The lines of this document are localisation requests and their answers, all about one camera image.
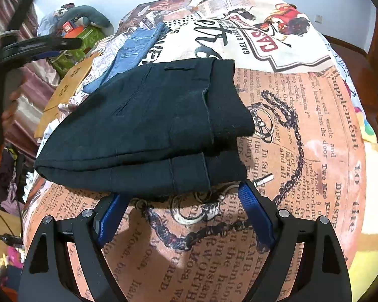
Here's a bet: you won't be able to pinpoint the grey curved pillow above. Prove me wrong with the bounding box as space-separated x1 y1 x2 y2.
61 5 111 28

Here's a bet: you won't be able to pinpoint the yellow plush blanket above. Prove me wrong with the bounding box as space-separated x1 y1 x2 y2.
356 101 378 236

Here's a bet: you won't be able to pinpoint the wooden laptop table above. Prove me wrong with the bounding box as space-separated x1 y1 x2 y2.
35 58 95 139

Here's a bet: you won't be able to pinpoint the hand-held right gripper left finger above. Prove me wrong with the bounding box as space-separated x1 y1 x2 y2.
18 193 130 302

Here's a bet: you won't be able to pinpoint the striped red curtain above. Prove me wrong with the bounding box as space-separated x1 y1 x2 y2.
0 0 60 152

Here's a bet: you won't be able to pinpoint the pile of bags and clutter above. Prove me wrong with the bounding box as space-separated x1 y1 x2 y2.
38 3 82 36

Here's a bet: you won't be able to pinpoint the person's left hand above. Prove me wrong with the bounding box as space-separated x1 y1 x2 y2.
2 80 27 126

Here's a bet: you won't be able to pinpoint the blue jeans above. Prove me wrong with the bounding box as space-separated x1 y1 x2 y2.
82 24 169 93

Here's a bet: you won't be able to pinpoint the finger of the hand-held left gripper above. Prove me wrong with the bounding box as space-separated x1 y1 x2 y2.
0 36 82 65
7 0 40 32

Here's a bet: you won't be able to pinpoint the black pants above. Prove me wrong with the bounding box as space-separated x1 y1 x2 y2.
34 58 256 200

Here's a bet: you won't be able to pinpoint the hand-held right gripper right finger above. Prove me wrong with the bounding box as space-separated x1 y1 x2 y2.
238 179 353 302

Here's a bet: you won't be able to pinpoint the green patterned storage bag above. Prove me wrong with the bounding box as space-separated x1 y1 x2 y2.
52 27 104 79

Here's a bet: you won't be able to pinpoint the orange box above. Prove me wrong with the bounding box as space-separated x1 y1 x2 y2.
63 27 84 38

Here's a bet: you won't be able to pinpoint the purple clothing pile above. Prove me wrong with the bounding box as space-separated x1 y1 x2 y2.
0 145 27 205

